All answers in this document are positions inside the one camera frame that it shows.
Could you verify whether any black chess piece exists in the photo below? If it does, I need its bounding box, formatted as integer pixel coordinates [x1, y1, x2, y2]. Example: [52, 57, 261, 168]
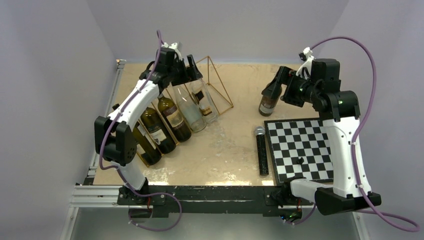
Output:
[297, 157, 305, 165]

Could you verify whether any gold wire wine rack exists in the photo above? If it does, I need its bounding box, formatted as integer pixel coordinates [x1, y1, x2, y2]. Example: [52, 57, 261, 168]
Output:
[112, 56, 235, 168]

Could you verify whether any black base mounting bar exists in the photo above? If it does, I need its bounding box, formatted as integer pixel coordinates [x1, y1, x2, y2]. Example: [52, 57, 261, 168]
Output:
[117, 185, 306, 218]

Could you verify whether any dark wine bottle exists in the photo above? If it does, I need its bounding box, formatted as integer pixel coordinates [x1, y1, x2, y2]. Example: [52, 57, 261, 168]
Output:
[132, 121, 162, 167]
[141, 107, 176, 154]
[258, 96, 280, 117]

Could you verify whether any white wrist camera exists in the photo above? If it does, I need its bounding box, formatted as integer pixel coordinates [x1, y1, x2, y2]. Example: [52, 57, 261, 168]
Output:
[161, 42, 184, 60]
[296, 47, 315, 80]

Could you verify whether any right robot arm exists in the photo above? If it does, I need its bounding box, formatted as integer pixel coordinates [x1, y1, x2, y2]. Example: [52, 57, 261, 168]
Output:
[262, 58, 382, 216]

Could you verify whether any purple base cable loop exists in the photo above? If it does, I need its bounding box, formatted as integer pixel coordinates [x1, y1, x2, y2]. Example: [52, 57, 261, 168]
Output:
[127, 192, 183, 233]

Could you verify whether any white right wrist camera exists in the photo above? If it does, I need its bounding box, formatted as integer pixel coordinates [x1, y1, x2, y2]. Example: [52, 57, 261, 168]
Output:
[296, 47, 315, 80]

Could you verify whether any green wine bottle silver neck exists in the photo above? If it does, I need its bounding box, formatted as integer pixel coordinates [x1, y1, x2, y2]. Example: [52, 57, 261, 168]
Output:
[157, 93, 192, 143]

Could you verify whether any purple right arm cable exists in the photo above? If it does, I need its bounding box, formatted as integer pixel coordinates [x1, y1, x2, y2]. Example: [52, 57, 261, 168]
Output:
[309, 36, 421, 233]

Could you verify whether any black white chessboard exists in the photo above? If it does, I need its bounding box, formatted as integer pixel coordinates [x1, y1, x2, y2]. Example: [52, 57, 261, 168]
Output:
[264, 118, 334, 186]

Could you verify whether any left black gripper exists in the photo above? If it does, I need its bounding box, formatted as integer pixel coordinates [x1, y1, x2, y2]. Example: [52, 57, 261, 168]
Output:
[166, 55, 201, 87]

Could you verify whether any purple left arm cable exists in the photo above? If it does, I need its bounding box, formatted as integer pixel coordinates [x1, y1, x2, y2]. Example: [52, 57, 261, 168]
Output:
[98, 29, 167, 200]

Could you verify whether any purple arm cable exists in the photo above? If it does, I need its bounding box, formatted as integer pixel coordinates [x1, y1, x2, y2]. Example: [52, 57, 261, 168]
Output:
[309, 36, 421, 233]
[98, 29, 167, 200]

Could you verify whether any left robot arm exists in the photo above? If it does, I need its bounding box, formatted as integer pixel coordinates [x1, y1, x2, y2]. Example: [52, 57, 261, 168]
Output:
[94, 46, 202, 205]

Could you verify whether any black microphone silver head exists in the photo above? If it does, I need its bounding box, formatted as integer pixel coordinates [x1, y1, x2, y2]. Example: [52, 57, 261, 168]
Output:
[254, 126, 269, 176]

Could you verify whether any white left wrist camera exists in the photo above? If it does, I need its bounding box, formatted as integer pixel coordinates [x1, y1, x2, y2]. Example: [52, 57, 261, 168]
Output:
[161, 42, 184, 60]

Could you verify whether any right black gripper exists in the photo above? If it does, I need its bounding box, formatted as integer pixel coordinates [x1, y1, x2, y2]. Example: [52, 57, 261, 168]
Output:
[262, 65, 321, 107]

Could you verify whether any clear whisky bottle black cap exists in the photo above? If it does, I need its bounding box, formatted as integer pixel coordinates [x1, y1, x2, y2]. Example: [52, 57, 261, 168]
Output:
[189, 78, 218, 124]

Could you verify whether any clear glass bottle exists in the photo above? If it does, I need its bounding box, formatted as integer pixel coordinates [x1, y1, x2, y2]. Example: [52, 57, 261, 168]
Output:
[172, 84, 207, 133]

